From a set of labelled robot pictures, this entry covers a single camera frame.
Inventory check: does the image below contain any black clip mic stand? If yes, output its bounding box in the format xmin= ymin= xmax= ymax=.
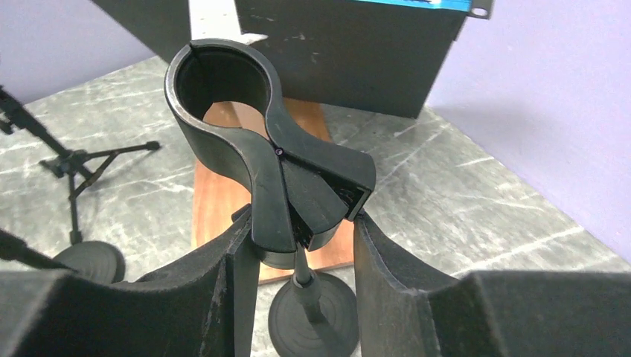
xmin=164 ymin=39 xmax=376 ymax=356

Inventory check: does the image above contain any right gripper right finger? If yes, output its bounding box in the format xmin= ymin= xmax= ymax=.
xmin=353 ymin=213 xmax=630 ymax=356

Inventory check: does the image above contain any white silver bracket fixture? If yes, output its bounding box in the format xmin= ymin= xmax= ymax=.
xmin=188 ymin=0 xmax=268 ymax=45

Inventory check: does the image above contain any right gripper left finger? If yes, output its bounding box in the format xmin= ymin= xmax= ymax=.
xmin=1 ymin=210 xmax=259 ymax=356

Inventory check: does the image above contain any blue network switch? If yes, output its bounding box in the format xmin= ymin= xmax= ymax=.
xmin=97 ymin=1 xmax=494 ymax=118

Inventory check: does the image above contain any black round base mic stand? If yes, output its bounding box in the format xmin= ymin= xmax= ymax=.
xmin=0 ymin=228 xmax=126 ymax=286

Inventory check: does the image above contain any black tripod shock mount stand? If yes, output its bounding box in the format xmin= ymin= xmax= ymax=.
xmin=1 ymin=89 xmax=161 ymax=245

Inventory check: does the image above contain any brown wooden board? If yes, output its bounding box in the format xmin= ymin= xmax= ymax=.
xmin=191 ymin=99 xmax=353 ymax=270

